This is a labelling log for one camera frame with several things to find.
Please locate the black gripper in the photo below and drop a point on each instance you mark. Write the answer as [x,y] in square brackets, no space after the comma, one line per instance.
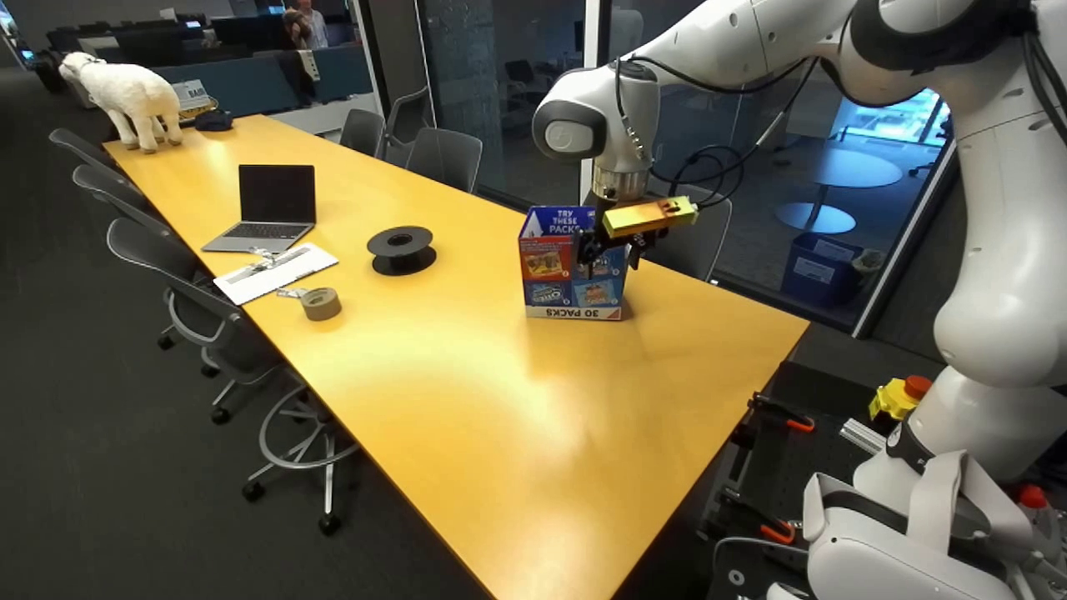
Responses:
[612,247]

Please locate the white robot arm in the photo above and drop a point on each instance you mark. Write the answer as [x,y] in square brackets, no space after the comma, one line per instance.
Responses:
[1001,223]

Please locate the blue printed cardboard box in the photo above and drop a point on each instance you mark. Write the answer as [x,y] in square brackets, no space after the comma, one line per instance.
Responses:
[554,267]

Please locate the small white box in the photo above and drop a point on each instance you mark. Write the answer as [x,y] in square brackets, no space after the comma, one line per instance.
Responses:
[191,95]

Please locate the round table behind glass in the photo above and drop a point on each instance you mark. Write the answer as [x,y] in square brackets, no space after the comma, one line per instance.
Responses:
[818,217]
[866,167]

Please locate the blue storage bin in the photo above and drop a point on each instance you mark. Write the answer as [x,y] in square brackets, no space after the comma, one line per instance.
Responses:
[820,272]

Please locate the yellow emergency stop button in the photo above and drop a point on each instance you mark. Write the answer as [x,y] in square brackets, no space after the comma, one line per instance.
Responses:
[893,397]

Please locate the white paper sheets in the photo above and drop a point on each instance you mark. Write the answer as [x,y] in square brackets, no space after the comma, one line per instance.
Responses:
[276,272]

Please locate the open grey laptop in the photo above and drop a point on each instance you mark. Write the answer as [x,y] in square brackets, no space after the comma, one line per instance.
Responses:
[273,196]

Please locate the seated person in background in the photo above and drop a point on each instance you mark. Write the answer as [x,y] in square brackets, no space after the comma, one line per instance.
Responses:
[304,26]

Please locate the white VR headset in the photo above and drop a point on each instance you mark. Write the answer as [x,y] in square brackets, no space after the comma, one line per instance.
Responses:
[886,544]

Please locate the black desk phone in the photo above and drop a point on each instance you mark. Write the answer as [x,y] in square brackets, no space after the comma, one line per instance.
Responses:
[214,118]

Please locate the red capped item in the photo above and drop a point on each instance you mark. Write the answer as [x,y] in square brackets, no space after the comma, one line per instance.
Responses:
[1034,498]

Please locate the white polar bear toy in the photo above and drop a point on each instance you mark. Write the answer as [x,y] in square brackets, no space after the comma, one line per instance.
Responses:
[136,101]

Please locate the white window post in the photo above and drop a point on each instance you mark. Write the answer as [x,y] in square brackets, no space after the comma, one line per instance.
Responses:
[595,35]

